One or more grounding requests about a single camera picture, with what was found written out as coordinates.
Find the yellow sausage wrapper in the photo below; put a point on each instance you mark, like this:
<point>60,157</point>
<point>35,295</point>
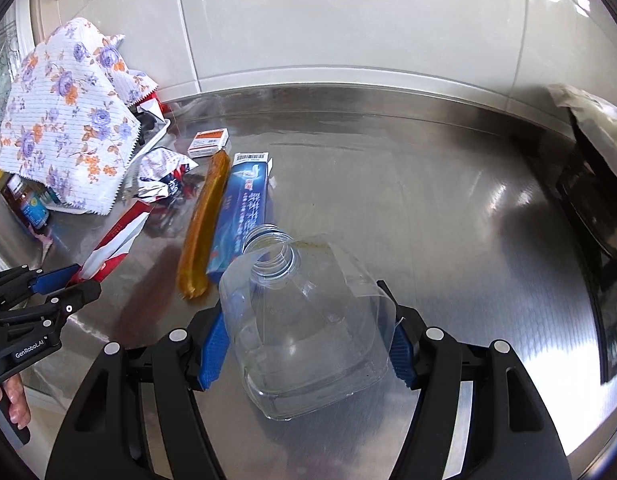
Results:
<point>203,230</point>

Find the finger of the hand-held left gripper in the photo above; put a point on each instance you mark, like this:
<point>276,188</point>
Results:
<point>53,280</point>
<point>78,296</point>

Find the beige bag on stove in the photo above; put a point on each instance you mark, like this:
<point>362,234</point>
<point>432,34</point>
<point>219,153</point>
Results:
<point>596,125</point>

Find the black appliance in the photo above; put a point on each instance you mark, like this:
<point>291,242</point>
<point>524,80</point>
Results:
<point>588,230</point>

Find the red and white packet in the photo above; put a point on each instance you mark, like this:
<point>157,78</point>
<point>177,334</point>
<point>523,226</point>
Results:
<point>153,105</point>

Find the small white and red box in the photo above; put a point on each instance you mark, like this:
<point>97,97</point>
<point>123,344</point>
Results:
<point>209,142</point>

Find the clear cut plastic bottle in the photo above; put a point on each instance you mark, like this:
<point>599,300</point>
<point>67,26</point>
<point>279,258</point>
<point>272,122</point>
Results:
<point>313,340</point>

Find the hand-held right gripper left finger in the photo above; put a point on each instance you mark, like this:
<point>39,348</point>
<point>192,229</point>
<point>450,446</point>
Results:
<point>213,352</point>

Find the floral printed cloth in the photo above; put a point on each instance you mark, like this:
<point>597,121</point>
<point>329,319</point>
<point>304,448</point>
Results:
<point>68,105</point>

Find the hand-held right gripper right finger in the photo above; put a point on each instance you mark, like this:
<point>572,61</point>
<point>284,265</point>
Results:
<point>402,357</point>

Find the crumpled silver wrapper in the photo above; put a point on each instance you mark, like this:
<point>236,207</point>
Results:
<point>161,172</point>

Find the brown bottle with blue label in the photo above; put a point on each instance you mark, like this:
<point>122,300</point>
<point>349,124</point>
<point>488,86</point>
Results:
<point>33,207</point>

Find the blue toothpaste box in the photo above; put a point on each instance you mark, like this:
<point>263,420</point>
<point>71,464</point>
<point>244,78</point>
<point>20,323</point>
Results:
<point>246,210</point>

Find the red foil wrapper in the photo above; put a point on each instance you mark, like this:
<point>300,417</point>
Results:
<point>111,252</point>

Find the person's left hand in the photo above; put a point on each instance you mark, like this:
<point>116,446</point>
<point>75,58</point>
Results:
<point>16,405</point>

